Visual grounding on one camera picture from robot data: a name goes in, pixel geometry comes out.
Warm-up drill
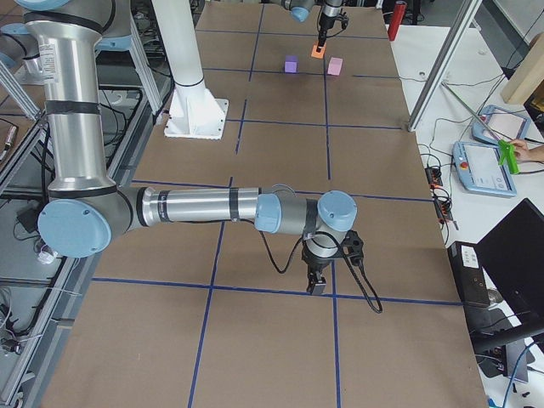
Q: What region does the teach pendant tablet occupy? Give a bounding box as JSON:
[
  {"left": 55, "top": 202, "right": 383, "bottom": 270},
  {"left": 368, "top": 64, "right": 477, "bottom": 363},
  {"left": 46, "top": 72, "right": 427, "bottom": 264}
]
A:
[
  {"left": 472, "top": 105, "right": 530, "bottom": 145},
  {"left": 452, "top": 141, "right": 517, "bottom": 198}
]

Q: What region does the black USB hub left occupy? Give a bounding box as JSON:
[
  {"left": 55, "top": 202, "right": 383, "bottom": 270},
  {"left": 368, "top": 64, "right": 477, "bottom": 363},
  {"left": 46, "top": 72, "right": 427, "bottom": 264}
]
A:
[{"left": 424, "top": 167, "right": 443, "bottom": 188}]

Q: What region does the black monitor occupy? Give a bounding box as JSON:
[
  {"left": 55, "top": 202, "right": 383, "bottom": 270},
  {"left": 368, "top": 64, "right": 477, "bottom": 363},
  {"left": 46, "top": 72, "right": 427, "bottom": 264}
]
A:
[{"left": 473, "top": 198, "right": 543, "bottom": 353}]

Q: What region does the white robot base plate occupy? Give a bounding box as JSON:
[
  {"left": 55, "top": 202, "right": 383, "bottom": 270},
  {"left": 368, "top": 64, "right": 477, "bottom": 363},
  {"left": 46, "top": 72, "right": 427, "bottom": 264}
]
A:
[{"left": 164, "top": 88, "right": 230, "bottom": 139}]

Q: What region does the pink foam block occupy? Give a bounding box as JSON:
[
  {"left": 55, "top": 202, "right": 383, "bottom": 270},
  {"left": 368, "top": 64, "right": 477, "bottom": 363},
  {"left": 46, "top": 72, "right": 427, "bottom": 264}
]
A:
[{"left": 327, "top": 57, "right": 343, "bottom": 77}]

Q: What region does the near teach pendant tablet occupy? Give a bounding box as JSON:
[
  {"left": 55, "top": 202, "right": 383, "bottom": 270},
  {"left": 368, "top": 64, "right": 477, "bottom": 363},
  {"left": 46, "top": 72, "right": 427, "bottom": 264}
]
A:
[{"left": 452, "top": 141, "right": 517, "bottom": 198}]

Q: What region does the red cylinder bottle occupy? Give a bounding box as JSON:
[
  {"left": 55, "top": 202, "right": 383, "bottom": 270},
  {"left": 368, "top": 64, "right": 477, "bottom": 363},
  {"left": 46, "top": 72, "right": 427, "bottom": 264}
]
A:
[{"left": 388, "top": 1, "right": 407, "bottom": 42}]

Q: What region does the black usb hub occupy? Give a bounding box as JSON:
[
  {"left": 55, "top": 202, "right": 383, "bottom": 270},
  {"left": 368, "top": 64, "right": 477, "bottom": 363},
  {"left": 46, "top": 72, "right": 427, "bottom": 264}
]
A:
[
  {"left": 434, "top": 196, "right": 454, "bottom": 224},
  {"left": 424, "top": 167, "right": 443, "bottom": 188}
]

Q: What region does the grey aluminium frame post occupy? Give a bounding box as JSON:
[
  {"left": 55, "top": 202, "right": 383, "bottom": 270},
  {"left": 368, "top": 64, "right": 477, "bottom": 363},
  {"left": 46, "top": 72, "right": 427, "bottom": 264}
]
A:
[{"left": 407, "top": 0, "right": 483, "bottom": 132}]

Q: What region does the purple foam block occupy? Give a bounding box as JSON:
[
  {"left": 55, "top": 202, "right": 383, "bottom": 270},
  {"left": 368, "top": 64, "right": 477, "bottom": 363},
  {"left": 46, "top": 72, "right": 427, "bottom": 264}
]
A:
[{"left": 284, "top": 55, "right": 298, "bottom": 73}]

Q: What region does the black USB hub right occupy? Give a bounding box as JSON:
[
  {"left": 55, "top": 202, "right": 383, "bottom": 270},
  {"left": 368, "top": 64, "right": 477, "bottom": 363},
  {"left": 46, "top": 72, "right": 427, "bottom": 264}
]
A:
[{"left": 434, "top": 196, "right": 454, "bottom": 224}]

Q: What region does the far teach pendant tablet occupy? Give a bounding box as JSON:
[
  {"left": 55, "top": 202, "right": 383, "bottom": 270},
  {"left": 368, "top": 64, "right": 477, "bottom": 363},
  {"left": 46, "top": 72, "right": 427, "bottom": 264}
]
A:
[{"left": 472, "top": 105, "right": 530, "bottom": 145}]

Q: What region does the black computer box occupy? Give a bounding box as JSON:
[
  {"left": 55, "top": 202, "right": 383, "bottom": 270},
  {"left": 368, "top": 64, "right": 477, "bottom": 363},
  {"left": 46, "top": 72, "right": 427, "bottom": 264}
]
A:
[{"left": 447, "top": 241, "right": 490, "bottom": 309}]

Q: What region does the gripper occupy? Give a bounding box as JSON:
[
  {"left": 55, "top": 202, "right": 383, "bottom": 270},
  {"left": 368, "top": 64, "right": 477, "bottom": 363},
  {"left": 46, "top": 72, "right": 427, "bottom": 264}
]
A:
[
  {"left": 317, "top": 5, "right": 337, "bottom": 50},
  {"left": 302, "top": 243, "right": 336, "bottom": 296}
]

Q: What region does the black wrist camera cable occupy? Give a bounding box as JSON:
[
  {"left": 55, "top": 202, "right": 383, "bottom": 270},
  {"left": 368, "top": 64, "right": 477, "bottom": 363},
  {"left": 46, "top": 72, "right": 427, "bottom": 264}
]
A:
[{"left": 259, "top": 231, "right": 383, "bottom": 315}]

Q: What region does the person's hand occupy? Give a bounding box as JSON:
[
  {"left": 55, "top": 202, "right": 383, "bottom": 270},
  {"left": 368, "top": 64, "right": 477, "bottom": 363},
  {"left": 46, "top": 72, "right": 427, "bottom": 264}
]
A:
[{"left": 509, "top": 139, "right": 544, "bottom": 162}]

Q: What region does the green handled reacher grabber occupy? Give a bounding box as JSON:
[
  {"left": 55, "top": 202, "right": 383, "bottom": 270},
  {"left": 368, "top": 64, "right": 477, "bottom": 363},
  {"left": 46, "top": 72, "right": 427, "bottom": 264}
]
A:
[{"left": 441, "top": 82, "right": 520, "bottom": 175}]

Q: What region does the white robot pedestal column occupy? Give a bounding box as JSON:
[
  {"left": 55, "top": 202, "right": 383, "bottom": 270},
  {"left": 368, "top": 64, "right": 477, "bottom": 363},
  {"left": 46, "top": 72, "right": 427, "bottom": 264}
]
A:
[{"left": 152, "top": 0, "right": 205, "bottom": 89}]

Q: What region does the orange foam block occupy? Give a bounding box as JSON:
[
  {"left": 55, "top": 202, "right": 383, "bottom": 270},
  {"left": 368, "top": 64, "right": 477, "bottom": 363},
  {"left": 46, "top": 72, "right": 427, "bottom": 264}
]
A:
[{"left": 310, "top": 42, "right": 326, "bottom": 60}]

